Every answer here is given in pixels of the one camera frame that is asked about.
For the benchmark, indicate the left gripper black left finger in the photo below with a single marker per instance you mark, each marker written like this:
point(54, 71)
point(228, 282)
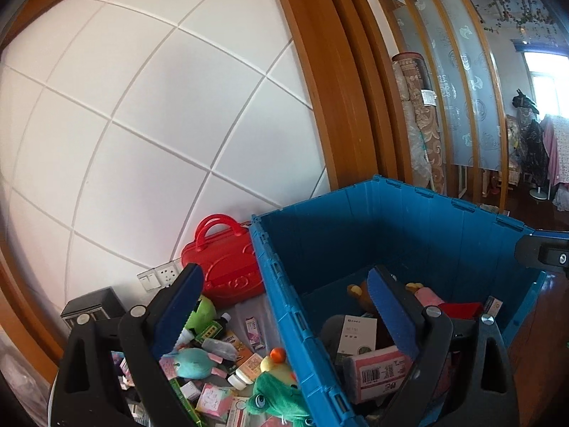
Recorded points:
point(86, 391)

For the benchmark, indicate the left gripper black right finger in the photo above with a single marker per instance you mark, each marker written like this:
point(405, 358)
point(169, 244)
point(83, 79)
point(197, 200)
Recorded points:
point(470, 354)

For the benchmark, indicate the black gift box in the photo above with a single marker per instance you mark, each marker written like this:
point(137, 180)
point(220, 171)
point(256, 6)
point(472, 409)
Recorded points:
point(100, 304)

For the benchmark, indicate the teal plush toy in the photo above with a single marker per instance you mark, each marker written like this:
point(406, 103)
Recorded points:
point(193, 364)

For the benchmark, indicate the pink patterned tissue pack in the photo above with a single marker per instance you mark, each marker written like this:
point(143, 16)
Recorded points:
point(215, 402)

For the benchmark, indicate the green frog plush toy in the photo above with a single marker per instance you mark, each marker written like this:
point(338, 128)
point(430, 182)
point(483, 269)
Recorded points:
point(202, 314)

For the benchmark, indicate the white pill bottle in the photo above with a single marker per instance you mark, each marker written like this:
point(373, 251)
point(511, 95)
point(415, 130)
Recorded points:
point(247, 373)

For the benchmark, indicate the white green medicine box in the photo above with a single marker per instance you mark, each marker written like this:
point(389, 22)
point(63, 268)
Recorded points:
point(357, 337)

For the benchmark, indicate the duck plush in frog suit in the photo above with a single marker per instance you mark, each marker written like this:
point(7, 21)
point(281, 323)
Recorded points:
point(276, 392)

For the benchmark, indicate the red plastic toy suitcase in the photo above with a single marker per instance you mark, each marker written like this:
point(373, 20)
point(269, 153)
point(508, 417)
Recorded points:
point(224, 250)

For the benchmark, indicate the brown bear plush toy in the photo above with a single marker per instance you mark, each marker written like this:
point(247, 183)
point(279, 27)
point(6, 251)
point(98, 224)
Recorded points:
point(360, 293)

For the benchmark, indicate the rolled patterned carpet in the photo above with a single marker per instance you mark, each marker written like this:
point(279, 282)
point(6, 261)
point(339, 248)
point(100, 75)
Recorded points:
point(419, 103)

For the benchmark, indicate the blue plastic storage crate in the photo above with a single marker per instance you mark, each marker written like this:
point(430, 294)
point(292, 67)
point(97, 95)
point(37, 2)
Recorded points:
point(445, 252)

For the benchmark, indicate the white wall socket panel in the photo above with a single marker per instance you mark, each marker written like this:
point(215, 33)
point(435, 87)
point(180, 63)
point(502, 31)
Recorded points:
point(161, 276)

